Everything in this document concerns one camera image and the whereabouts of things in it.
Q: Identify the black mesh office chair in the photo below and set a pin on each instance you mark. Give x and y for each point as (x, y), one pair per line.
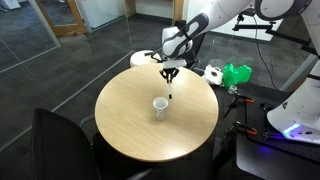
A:
(196, 46)
(60, 146)

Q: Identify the grey metal pole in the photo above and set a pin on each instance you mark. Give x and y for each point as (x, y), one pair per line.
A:
(298, 72)

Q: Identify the green plastic bag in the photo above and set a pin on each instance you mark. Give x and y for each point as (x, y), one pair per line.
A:
(235, 75)

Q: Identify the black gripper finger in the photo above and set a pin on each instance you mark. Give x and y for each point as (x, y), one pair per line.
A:
(165, 74)
(174, 73)

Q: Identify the wooden door frame post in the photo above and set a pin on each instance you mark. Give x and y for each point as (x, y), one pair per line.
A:
(178, 10)

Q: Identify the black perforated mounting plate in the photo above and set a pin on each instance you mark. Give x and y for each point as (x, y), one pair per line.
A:
(256, 116)

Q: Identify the white paper cup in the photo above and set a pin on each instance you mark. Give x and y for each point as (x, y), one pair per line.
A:
(160, 110)

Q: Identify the small clear glass jar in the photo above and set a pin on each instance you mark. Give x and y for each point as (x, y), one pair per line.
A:
(232, 89)

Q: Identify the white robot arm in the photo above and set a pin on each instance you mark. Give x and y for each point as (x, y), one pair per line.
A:
(300, 110)

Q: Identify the wooden door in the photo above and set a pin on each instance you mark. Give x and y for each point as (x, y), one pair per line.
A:
(71, 20)

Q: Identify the white plastic bag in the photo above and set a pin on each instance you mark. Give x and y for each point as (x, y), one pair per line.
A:
(212, 75)

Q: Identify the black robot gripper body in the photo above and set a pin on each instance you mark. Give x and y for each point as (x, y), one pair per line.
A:
(175, 63)

